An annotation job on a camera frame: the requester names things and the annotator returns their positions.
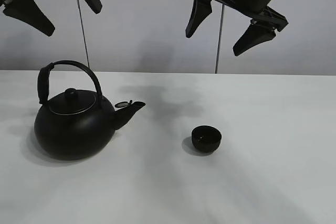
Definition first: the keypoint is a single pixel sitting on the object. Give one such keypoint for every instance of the black round teapot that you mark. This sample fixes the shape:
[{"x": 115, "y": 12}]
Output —
[{"x": 77, "y": 124}]

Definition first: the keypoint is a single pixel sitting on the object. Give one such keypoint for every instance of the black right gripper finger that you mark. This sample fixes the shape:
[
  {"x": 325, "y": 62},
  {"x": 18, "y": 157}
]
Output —
[
  {"x": 200, "y": 11},
  {"x": 256, "y": 33}
]

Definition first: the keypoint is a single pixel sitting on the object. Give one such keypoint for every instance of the small black teacup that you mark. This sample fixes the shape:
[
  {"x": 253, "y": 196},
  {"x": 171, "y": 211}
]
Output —
[{"x": 206, "y": 139}]

